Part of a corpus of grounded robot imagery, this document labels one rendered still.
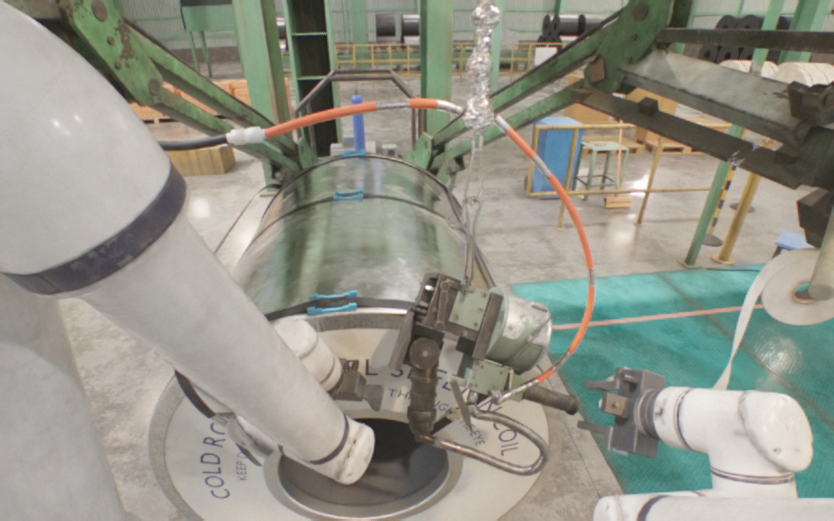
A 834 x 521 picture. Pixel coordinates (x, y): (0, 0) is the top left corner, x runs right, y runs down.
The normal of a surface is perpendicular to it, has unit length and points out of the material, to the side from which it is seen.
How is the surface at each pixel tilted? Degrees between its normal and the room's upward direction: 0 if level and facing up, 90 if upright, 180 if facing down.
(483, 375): 58
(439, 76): 90
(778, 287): 90
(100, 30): 90
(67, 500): 90
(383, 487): 9
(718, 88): 50
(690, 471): 0
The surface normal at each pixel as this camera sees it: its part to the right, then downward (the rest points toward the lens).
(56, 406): 0.99, 0.11
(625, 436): -0.91, -0.35
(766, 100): -0.74, -0.43
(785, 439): 0.17, -0.28
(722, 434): -0.95, -0.06
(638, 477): -0.01, -0.87
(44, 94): 0.80, -0.27
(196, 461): 0.10, 0.50
